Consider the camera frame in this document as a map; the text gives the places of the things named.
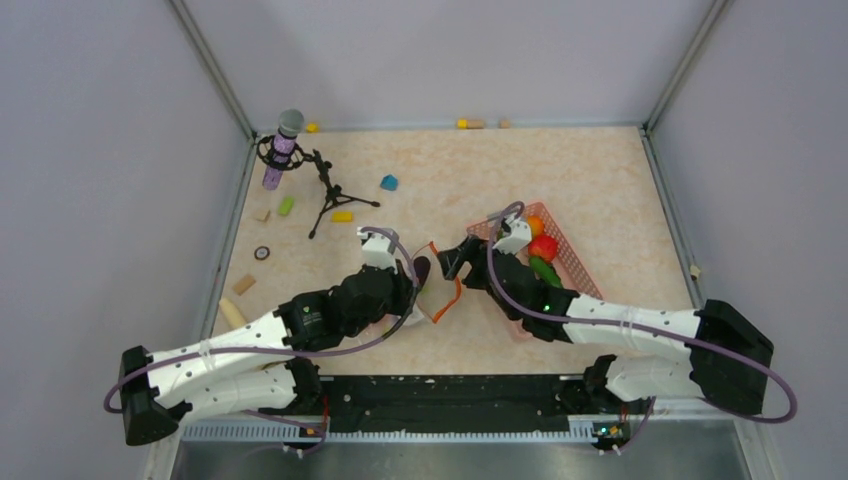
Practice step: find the black microphone tripod stand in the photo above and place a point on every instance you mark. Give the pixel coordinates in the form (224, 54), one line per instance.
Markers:
(296, 157)

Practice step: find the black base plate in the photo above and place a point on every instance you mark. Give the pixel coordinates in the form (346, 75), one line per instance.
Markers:
(456, 403)

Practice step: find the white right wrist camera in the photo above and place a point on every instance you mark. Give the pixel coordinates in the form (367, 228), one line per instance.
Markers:
(516, 235)

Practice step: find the tan wooden block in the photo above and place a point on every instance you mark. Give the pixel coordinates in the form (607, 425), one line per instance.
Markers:
(243, 284)

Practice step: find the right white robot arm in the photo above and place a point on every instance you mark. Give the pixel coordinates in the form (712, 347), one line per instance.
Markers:
(708, 352)

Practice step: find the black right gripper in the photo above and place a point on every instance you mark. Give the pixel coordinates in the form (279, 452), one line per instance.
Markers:
(473, 250)

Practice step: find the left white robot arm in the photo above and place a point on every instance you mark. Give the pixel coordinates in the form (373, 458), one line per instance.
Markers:
(261, 365)

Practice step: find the cream wooden cylinder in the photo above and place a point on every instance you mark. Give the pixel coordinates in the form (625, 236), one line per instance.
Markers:
(231, 314)

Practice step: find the purple microphone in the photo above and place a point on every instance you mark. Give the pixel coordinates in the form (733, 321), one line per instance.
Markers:
(281, 147)

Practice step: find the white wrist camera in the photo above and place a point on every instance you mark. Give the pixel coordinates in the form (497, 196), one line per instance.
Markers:
(516, 235)
(378, 251)

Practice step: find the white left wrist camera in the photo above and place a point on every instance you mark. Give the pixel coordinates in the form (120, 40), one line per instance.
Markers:
(378, 251)

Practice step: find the toy mango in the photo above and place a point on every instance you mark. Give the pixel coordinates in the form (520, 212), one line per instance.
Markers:
(536, 225)

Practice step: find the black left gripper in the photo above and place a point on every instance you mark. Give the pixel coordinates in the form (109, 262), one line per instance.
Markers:
(402, 288)

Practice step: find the toy green cucumber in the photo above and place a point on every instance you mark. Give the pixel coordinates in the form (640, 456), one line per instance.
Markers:
(545, 271)

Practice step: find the toy red tomato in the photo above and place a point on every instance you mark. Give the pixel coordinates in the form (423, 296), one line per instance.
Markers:
(544, 247)

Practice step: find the toy purple eggplant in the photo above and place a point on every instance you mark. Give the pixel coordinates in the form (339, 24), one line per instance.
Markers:
(422, 268)

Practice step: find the green block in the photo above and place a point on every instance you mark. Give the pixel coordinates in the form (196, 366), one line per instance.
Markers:
(285, 206)

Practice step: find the blue block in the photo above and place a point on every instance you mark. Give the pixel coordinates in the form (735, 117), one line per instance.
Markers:
(389, 183)

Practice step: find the yellow tan cylinder at wall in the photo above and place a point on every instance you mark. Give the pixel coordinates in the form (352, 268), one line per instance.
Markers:
(470, 123)

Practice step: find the pink plastic basket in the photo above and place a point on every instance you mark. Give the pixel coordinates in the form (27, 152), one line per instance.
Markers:
(568, 264)

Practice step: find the clear orange zip bag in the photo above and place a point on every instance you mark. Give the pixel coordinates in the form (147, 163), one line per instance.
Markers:
(438, 296)

